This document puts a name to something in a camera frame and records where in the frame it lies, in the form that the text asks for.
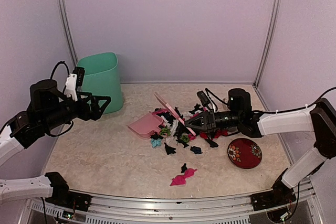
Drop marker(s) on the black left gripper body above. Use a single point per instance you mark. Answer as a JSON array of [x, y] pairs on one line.
[[82, 113]]

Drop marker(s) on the right aluminium frame post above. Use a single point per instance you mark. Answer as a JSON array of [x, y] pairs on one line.
[[268, 42]]

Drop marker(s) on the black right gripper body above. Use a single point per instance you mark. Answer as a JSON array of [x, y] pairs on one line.
[[233, 120]]

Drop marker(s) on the green paper scrap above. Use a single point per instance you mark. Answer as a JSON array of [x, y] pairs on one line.
[[165, 131]]

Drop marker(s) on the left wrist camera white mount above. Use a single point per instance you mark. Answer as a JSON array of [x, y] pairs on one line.
[[74, 80]]

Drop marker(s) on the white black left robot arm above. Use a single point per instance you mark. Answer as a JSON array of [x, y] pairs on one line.
[[49, 108]]

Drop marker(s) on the left aluminium frame post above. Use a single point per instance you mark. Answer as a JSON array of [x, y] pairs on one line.
[[67, 31]]

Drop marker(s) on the light blue paper scrap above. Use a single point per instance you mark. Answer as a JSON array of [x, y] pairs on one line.
[[156, 143]]

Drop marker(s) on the dark blue paper scrap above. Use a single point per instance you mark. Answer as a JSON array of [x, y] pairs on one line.
[[196, 150]]

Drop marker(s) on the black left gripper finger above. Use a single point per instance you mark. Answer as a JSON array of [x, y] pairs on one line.
[[98, 105], [84, 95]]

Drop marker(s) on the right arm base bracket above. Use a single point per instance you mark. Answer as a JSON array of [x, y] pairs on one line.
[[279, 195]]

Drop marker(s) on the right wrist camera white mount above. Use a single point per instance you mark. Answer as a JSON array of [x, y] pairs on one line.
[[206, 101]]

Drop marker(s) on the aluminium front rail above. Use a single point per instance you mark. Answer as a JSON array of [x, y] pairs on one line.
[[226, 209]]

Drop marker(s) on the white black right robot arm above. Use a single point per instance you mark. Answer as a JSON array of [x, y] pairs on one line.
[[318, 118]]

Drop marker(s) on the green plastic waste bin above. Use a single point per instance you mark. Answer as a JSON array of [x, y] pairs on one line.
[[102, 78]]

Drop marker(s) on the aluminium frame post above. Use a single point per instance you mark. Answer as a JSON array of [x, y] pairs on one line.
[[268, 42], [67, 31]]

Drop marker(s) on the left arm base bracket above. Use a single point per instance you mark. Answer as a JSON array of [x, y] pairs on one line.
[[64, 197]]

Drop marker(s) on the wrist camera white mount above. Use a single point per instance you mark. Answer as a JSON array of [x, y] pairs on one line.
[[206, 101], [74, 80]]

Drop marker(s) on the pink plastic dustpan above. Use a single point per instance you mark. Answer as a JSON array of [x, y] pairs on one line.
[[147, 125]]

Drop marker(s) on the pink plastic hand brush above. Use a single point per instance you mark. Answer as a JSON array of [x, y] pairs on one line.
[[172, 111]]

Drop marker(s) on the red floral plate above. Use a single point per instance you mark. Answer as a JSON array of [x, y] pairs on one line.
[[244, 153]]

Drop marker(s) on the small black paper scrap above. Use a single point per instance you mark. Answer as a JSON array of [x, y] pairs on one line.
[[183, 168]]

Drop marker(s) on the magenta paper scrap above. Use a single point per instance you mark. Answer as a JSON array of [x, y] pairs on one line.
[[179, 180]]

